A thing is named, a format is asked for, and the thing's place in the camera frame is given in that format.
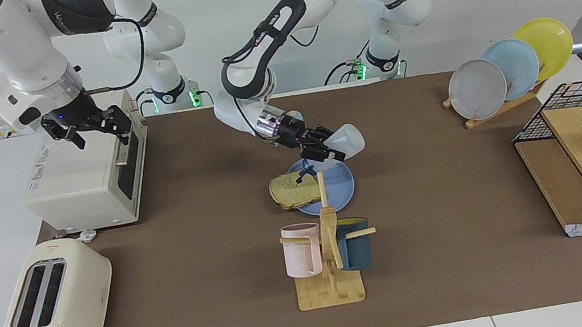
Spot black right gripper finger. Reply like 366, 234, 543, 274
42, 117, 87, 156
98, 103, 134, 140

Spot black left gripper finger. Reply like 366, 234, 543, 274
312, 123, 334, 143
303, 142, 346, 168

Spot translucent bottle navy cap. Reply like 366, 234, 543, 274
289, 121, 370, 181

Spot slice of toast bread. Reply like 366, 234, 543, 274
267, 167, 324, 212

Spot grey round plate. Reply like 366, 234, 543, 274
443, 55, 512, 124

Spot light blue round plate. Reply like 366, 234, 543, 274
479, 35, 545, 104

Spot yellow round plate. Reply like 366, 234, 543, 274
510, 14, 579, 85

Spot white toaster oven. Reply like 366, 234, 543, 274
8, 85, 161, 240

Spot dark teal mug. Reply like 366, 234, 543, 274
333, 215, 376, 273

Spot pink ribbed mug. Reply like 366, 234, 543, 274
279, 221, 327, 280

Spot wooden mug tree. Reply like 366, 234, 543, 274
270, 165, 387, 313

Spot cream two-slot toaster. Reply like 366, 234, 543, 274
0, 232, 122, 327

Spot wooden dish rack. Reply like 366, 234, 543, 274
441, 78, 553, 133

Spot brown table mat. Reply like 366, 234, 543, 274
0, 50, 582, 327

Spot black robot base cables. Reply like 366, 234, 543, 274
318, 34, 391, 87

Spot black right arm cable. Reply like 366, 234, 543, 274
68, 13, 151, 98

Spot white toaster power cord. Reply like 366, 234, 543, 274
53, 224, 98, 247

